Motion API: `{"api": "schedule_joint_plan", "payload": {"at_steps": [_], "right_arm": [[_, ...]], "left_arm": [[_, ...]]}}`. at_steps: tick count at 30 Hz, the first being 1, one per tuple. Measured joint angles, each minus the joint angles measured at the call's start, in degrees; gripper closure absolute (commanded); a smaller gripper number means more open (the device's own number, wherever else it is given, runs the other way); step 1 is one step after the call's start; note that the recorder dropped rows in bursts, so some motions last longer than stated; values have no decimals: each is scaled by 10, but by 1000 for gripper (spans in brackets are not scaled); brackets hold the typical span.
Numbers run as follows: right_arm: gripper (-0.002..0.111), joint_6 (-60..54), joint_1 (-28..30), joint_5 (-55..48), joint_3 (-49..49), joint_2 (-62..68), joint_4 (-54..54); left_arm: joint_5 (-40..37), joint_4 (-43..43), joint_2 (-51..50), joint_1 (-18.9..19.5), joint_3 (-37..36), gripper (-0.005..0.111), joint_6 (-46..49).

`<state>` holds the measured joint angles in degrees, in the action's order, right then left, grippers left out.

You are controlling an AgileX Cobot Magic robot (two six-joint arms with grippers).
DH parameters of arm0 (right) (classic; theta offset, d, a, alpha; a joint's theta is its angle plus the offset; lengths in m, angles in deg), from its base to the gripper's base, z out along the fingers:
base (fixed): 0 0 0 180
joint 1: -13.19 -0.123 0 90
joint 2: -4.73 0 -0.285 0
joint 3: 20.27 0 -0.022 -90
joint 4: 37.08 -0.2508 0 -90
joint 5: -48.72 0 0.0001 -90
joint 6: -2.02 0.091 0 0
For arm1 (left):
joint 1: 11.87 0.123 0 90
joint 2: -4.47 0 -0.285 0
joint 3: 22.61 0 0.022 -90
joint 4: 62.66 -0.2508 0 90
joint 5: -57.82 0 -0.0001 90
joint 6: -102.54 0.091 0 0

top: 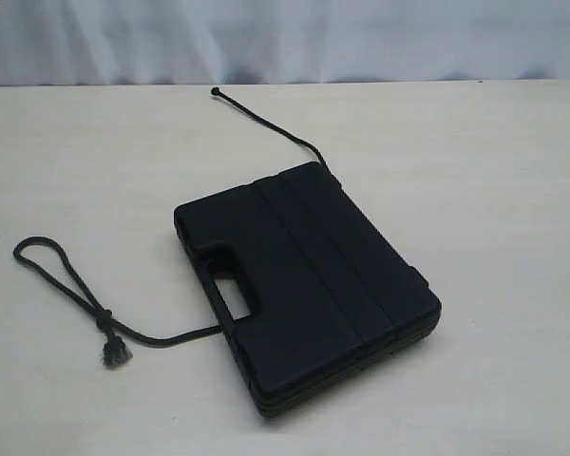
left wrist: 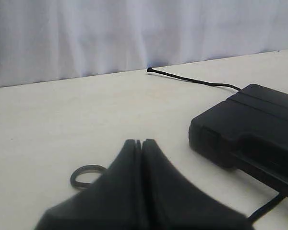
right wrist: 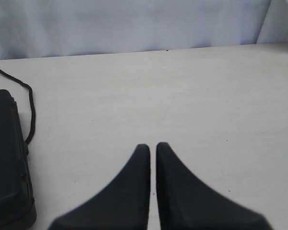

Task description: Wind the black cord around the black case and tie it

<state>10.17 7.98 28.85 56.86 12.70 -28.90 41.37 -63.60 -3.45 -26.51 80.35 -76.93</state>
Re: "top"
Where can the black plastic carrying case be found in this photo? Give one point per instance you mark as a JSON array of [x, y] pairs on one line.
[[305, 289]]

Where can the white backdrop curtain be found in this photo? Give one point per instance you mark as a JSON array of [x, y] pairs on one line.
[[280, 42]]

